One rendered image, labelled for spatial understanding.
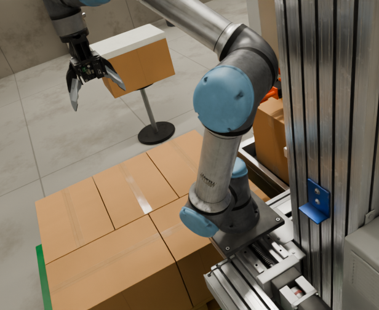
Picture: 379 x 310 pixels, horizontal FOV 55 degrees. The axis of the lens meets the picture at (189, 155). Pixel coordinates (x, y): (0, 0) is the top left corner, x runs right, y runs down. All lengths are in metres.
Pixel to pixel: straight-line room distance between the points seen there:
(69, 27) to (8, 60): 6.46
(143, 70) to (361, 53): 2.74
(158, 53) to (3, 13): 4.33
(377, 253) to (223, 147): 0.40
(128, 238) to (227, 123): 1.39
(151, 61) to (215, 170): 2.54
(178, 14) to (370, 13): 0.40
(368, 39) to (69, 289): 1.67
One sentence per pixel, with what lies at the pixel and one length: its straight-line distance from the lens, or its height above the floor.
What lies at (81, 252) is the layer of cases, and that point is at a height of 0.54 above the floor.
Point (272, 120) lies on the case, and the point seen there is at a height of 0.93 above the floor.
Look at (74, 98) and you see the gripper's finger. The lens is 1.01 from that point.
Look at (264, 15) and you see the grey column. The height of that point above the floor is 1.10.
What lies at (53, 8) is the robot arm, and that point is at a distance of 0.95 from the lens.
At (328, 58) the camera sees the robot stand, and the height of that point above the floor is 1.62.
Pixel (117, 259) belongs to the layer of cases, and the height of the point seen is 0.54.
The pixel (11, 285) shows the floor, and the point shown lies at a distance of 3.01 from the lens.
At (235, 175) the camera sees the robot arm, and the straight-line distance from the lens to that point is 1.06.
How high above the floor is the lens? 1.93
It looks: 35 degrees down
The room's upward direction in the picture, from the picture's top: 15 degrees counter-clockwise
